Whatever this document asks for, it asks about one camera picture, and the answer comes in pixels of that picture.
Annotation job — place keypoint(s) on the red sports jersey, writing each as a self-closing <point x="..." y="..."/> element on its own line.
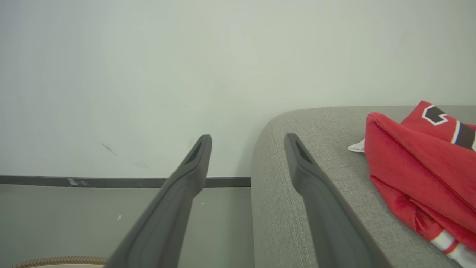
<point x="427" y="175"/>

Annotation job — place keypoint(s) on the grey fabric sofa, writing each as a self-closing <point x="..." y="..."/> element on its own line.
<point x="290" y="167"/>

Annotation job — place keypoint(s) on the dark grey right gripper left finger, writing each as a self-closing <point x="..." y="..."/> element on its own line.
<point x="167" y="219"/>

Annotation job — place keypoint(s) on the white cloth piece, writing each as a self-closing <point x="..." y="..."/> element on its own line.
<point x="357" y="146"/>

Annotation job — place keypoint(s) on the white plastic laundry basket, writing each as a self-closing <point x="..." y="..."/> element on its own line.
<point x="63" y="261"/>

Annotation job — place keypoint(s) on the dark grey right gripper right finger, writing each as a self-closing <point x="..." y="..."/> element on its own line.
<point x="327" y="219"/>

